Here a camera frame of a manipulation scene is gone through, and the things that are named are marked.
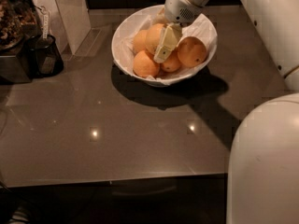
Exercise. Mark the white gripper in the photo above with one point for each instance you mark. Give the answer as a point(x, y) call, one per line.
point(177, 8)

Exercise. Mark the orange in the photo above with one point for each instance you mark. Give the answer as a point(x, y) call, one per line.
point(191, 51)
point(172, 63)
point(139, 41)
point(144, 65)
point(153, 37)

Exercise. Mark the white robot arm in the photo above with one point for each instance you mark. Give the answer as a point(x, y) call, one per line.
point(263, 172)

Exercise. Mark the white bowl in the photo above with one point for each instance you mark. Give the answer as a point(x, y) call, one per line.
point(130, 25)

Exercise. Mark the white paper bowl liner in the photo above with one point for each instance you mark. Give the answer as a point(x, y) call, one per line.
point(202, 27)

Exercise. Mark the white pillar block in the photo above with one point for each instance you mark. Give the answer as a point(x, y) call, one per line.
point(69, 22)

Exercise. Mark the black pot with tag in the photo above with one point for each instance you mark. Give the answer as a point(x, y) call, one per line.
point(44, 57)

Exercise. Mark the glass jar of nuts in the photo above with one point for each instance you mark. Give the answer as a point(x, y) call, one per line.
point(17, 21)

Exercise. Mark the dark metal appliance base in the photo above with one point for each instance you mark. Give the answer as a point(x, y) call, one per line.
point(14, 65)

